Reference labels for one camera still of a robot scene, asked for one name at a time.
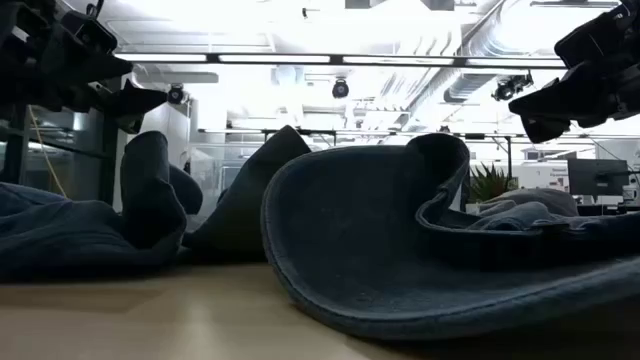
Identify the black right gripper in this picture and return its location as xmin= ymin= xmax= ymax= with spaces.
xmin=508 ymin=0 xmax=640 ymax=144

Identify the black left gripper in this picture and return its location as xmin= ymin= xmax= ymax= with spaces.
xmin=0 ymin=0 xmax=169 ymax=135

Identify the black track light cluster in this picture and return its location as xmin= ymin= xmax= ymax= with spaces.
xmin=491 ymin=71 xmax=535 ymax=102

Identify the black computer monitor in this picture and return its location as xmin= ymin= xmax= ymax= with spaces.
xmin=567 ymin=158 xmax=630 ymax=197

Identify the green spiky potted plant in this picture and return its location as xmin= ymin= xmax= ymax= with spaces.
xmin=468 ymin=162 xmax=519 ymax=204

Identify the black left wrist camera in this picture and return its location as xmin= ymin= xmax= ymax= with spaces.
xmin=59 ymin=9 xmax=119 ymax=54

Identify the white wall poster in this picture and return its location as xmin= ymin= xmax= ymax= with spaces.
xmin=514 ymin=162 xmax=570 ymax=192

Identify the black metal frame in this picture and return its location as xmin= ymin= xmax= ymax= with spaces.
xmin=0 ymin=102 xmax=121 ymax=206

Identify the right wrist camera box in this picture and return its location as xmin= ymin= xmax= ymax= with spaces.
xmin=553 ymin=3 xmax=632 ymax=69

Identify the silver ventilation duct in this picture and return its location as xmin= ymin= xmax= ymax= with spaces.
xmin=404 ymin=0 xmax=531 ymax=119

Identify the yellow cable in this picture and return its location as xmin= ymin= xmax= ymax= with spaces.
xmin=27 ymin=104 xmax=69 ymax=199

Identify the black ceiling light rail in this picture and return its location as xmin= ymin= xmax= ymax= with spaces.
xmin=113 ymin=52 xmax=569 ymax=70

